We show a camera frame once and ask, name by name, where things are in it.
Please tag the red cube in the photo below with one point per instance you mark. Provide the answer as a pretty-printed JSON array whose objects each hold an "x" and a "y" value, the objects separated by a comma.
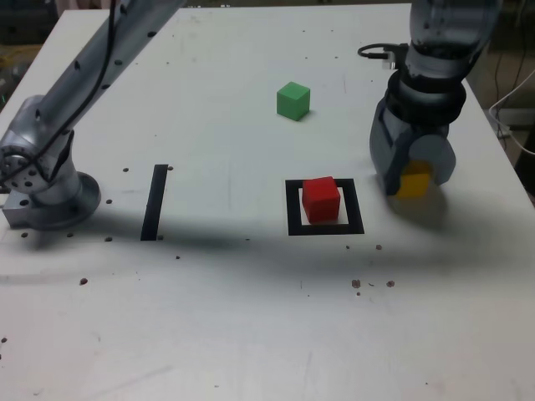
[{"x": 321, "y": 200}]

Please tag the black tape square outline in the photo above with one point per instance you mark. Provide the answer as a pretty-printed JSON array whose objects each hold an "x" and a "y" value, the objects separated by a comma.
[{"x": 292, "y": 217}]

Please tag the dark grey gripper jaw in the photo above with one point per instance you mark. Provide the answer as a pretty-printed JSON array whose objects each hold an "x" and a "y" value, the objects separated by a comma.
[{"x": 386, "y": 146}]

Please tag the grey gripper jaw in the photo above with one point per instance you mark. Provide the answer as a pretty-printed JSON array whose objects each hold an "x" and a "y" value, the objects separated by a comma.
[{"x": 436, "y": 152}]

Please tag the small white camera box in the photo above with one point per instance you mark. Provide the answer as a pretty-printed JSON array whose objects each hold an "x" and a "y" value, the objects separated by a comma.
[{"x": 395, "y": 56}]

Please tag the black tape strip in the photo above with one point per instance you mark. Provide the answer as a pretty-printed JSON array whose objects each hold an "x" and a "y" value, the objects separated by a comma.
[{"x": 152, "y": 209}]

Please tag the green cube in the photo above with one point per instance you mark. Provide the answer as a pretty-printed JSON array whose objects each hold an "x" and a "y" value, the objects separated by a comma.
[{"x": 292, "y": 102}]

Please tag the yellow cube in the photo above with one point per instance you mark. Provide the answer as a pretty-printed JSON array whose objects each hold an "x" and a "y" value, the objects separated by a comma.
[{"x": 414, "y": 184}]

